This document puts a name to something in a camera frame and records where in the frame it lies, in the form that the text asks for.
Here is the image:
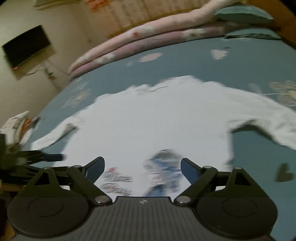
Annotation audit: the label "white printed long-sleeve shirt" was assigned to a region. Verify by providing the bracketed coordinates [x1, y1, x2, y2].
[31, 76, 295, 199]

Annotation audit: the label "clothes pile beside bed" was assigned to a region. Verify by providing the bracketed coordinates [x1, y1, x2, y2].
[1, 111, 40, 147]

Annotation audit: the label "teal floral bed sheet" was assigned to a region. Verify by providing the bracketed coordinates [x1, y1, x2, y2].
[26, 38, 295, 240]

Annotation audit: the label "patterned beige curtain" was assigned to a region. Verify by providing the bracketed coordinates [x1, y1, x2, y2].
[85, 0, 208, 38]

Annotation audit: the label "purple floral folded quilt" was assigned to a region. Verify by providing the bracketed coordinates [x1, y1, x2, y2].
[70, 22, 226, 79]

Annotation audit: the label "lower teal pillow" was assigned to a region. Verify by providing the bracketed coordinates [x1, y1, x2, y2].
[225, 28, 281, 40]

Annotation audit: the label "teal pillow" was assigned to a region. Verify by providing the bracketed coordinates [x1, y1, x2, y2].
[225, 28, 281, 40]
[214, 4, 274, 24]

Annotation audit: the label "upper teal pillow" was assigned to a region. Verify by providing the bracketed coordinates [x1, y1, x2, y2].
[214, 4, 274, 24]

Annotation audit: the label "pink floral folded quilt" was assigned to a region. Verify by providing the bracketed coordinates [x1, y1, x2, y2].
[68, 0, 240, 73]

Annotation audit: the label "wooden headboard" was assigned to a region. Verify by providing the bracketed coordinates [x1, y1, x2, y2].
[245, 0, 295, 49]

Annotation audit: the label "wall cables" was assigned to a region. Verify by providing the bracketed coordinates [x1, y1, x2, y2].
[18, 60, 63, 92]

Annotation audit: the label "black wall television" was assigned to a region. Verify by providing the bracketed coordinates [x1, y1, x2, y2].
[2, 25, 51, 69]

